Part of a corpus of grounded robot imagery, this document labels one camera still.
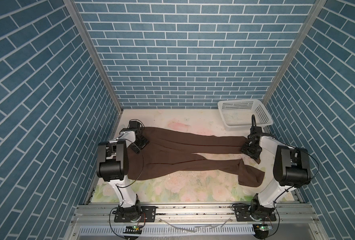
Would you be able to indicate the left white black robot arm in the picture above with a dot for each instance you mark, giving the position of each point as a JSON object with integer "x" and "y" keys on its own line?
{"x": 112, "y": 165}

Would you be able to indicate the right aluminium corner post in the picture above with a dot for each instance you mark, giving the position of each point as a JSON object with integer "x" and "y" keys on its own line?
{"x": 304, "y": 29}

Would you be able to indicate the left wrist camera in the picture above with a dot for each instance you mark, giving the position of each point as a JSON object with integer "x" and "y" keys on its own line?
{"x": 134, "y": 124}

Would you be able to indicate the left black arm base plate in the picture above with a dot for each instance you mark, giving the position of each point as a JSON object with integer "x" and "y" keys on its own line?
{"x": 135, "y": 214}

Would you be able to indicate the right green circuit board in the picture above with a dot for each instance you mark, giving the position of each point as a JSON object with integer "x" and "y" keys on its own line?
{"x": 262, "y": 228}

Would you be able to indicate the aluminium front mounting rail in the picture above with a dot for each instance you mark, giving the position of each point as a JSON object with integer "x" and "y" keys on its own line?
{"x": 286, "y": 213}

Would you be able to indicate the brown trousers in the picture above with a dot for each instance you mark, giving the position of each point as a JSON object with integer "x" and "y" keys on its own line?
{"x": 170, "y": 151}

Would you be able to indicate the aluminium corner post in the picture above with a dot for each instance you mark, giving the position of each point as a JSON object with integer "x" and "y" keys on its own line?
{"x": 77, "y": 19}
{"x": 304, "y": 29}

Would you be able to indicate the left green circuit board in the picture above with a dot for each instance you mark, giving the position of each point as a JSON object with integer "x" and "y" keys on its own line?
{"x": 135, "y": 230}

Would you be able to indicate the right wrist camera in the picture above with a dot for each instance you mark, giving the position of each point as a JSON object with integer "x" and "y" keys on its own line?
{"x": 255, "y": 130}

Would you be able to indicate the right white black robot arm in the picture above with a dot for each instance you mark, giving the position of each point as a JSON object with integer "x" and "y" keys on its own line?
{"x": 291, "y": 170}

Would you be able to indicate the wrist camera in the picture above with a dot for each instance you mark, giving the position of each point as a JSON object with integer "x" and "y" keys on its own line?
{"x": 134, "y": 124}
{"x": 255, "y": 130}

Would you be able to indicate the left aluminium corner post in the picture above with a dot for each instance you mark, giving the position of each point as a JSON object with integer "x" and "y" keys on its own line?
{"x": 77, "y": 19}

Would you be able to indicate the green circuit board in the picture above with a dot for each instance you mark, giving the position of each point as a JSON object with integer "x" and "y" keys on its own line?
{"x": 135, "y": 230}
{"x": 262, "y": 228}

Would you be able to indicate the white slotted cable duct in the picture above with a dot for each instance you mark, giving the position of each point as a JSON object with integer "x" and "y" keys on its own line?
{"x": 165, "y": 231}

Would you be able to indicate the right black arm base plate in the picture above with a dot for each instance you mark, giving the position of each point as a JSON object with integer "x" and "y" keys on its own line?
{"x": 246, "y": 213}

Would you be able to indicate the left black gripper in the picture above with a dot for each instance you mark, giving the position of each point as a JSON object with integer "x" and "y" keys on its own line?
{"x": 144, "y": 141}

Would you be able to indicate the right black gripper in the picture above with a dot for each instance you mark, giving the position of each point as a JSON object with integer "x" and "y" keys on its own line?
{"x": 244, "y": 148}

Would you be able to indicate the white plastic perforated basket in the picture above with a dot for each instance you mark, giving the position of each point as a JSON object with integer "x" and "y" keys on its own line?
{"x": 237, "y": 114}

